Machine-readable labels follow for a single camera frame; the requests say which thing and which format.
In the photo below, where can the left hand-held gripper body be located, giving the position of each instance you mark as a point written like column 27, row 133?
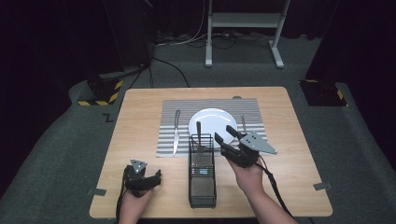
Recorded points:
column 137, row 179

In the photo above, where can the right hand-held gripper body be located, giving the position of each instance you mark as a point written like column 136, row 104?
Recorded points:
column 249, row 151

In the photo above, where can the silver fork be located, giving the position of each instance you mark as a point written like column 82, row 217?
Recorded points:
column 243, row 123

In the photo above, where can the person's left hand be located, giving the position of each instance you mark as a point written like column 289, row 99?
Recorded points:
column 135, row 202

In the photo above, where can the person's right hand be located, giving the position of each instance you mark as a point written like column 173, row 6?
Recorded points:
column 249, row 179

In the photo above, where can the white round plate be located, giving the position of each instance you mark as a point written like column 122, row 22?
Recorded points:
column 211, row 123

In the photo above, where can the grey round table grommet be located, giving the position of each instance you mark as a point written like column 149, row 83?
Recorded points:
column 237, row 97

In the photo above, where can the grey tape piece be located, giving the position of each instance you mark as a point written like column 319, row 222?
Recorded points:
column 322, row 186
column 97, row 192

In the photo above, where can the silver table knife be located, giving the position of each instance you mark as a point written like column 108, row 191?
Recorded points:
column 176, row 133

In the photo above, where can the striped woven placemat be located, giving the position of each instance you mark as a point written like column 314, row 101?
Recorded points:
column 174, row 109

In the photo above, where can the black tape floor mark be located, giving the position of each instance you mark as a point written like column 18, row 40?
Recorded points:
column 107, row 118

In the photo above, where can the black yellow striped block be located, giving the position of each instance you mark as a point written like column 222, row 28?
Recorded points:
column 102, row 91
column 323, row 93

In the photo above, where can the white metal stand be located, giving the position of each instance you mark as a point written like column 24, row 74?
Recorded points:
column 246, row 20

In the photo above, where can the black cabinet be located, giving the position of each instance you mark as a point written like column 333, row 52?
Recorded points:
column 130, row 31

